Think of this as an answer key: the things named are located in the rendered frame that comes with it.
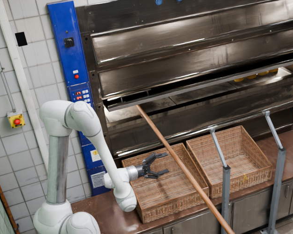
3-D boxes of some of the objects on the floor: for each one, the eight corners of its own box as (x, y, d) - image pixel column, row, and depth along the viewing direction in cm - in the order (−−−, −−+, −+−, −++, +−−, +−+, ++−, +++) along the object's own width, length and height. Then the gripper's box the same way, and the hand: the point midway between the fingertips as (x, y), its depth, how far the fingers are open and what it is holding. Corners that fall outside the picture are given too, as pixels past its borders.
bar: (136, 260, 295) (116, 152, 234) (260, 212, 327) (272, 107, 266) (148, 292, 269) (130, 179, 209) (282, 237, 301) (301, 126, 240)
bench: (83, 246, 312) (69, 200, 282) (299, 169, 373) (307, 125, 343) (96, 302, 266) (83, 254, 236) (341, 203, 327) (354, 155, 297)
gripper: (131, 152, 209) (164, 143, 214) (136, 183, 222) (166, 173, 227) (136, 159, 203) (169, 149, 208) (140, 190, 216) (171, 180, 221)
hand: (166, 162), depth 217 cm, fingers open, 13 cm apart
